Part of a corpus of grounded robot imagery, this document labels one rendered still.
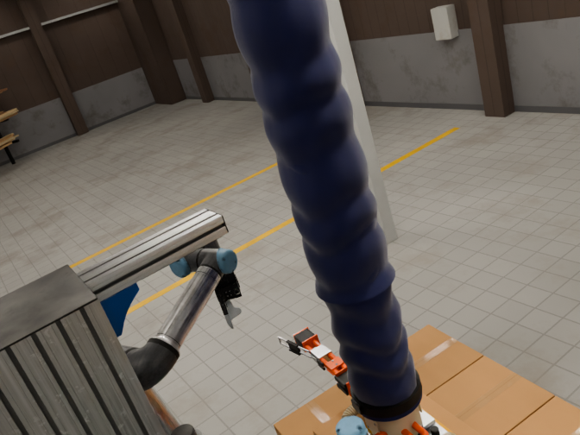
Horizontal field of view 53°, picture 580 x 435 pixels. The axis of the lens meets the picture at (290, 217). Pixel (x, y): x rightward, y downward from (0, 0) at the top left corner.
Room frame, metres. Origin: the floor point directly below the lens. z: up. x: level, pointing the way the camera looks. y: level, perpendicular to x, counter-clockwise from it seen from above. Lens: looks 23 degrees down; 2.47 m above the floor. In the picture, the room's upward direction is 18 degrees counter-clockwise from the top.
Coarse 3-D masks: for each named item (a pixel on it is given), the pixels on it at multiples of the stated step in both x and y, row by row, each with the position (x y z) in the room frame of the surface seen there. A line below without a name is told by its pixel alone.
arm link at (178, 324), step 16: (208, 256) 1.59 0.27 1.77; (224, 256) 1.56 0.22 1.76; (208, 272) 1.54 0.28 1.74; (224, 272) 1.56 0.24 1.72; (192, 288) 1.49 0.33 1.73; (208, 288) 1.50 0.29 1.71; (176, 304) 1.46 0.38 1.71; (192, 304) 1.45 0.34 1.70; (176, 320) 1.40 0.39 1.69; (192, 320) 1.42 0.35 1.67; (160, 336) 1.37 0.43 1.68; (176, 336) 1.37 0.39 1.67; (128, 352) 1.35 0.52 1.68; (144, 352) 1.32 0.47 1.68; (160, 352) 1.32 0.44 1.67; (176, 352) 1.34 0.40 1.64; (144, 368) 1.29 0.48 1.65; (160, 368) 1.30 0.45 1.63; (144, 384) 1.28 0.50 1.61
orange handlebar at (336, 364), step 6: (312, 342) 1.99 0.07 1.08; (306, 348) 1.96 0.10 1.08; (330, 354) 1.87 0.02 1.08; (324, 360) 1.85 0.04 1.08; (336, 360) 1.82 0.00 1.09; (342, 360) 1.81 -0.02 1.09; (330, 366) 1.80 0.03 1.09; (336, 366) 1.79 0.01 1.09; (342, 366) 1.78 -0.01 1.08; (330, 372) 1.80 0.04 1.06; (336, 372) 1.76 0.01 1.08; (414, 426) 1.39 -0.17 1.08; (420, 426) 1.38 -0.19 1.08; (378, 432) 1.41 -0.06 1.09; (384, 432) 1.40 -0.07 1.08; (402, 432) 1.38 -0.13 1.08; (408, 432) 1.37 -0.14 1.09; (420, 432) 1.36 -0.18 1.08; (426, 432) 1.35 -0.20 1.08
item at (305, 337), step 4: (308, 328) 2.08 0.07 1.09; (300, 332) 2.06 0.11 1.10; (304, 332) 2.05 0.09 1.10; (308, 332) 2.04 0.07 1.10; (312, 332) 2.03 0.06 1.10; (296, 336) 2.04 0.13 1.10; (300, 336) 2.03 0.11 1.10; (304, 336) 2.03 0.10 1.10; (308, 336) 2.02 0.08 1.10; (312, 336) 2.01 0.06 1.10; (316, 336) 2.01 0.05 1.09; (296, 340) 2.04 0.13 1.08; (300, 340) 2.00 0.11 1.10; (304, 340) 2.00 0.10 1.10; (308, 340) 1.99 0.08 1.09; (312, 340) 2.00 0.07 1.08; (300, 344) 2.01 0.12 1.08; (304, 344) 1.98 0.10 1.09; (308, 344) 1.99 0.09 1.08; (312, 344) 2.00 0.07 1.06; (312, 348) 2.00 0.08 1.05
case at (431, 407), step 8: (424, 400) 1.63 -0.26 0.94; (432, 400) 1.62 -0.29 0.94; (424, 408) 1.59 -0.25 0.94; (432, 408) 1.58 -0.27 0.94; (440, 408) 1.57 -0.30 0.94; (336, 416) 1.69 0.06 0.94; (360, 416) 1.66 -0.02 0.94; (432, 416) 1.55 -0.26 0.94; (440, 416) 1.54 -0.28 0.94; (448, 416) 1.53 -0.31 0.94; (328, 424) 1.67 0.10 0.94; (336, 424) 1.66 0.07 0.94; (448, 424) 1.49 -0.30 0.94; (456, 424) 1.48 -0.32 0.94; (464, 424) 1.47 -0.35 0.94; (320, 432) 1.64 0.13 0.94; (328, 432) 1.63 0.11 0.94; (456, 432) 1.45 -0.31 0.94; (464, 432) 1.44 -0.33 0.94; (472, 432) 1.43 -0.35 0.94
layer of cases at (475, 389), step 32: (416, 352) 2.40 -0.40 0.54; (448, 352) 2.32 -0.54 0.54; (448, 384) 2.11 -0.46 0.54; (480, 384) 2.05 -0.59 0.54; (512, 384) 1.99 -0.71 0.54; (288, 416) 2.24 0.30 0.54; (320, 416) 2.17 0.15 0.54; (480, 416) 1.87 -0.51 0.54; (512, 416) 1.82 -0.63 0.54; (544, 416) 1.77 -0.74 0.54; (576, 416) 1.72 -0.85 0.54
